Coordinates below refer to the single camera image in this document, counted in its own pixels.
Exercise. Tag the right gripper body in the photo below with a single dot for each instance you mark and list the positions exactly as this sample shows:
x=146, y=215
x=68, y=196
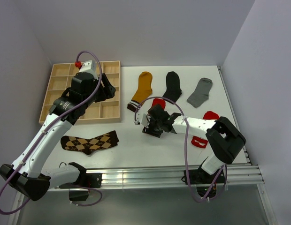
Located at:
x=154, y=128

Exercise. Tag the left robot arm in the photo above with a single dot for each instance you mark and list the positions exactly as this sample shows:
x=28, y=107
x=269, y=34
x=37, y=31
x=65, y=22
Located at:
x=26, y=173

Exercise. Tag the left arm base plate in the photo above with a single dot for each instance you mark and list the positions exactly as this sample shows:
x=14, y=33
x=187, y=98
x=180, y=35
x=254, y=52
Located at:
x=89, y=180

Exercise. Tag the brown argyle sock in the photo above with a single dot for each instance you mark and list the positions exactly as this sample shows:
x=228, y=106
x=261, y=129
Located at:
x=88, y=146

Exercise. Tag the grey sock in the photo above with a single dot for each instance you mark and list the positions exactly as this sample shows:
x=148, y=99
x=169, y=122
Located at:
x=201, y=93

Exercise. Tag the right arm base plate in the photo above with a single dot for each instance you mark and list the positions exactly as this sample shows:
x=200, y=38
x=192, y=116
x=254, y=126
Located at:
x=198, y=176

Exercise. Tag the wooden compartment tray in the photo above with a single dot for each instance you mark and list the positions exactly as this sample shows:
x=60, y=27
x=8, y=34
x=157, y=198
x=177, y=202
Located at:
x=104, y=111

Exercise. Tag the black sock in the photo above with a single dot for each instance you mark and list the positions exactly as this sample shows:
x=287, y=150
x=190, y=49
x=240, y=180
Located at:
x=173, y=90

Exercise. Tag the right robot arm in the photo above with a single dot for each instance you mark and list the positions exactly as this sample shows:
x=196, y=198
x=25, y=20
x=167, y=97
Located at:
x=224, y=138

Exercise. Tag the red santa sock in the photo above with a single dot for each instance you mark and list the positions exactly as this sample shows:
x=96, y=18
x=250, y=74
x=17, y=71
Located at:
x=159, y=101
x=200, y=142

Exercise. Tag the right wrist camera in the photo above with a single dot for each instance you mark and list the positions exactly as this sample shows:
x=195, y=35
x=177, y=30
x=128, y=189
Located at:
x=142, y=119

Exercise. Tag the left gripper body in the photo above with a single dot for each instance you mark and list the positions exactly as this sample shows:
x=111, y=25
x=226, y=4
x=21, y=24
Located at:
x=105, y=93

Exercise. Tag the mustard striped-cuff sock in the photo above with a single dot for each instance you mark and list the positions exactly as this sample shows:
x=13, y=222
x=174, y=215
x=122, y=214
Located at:
x=144, y=90

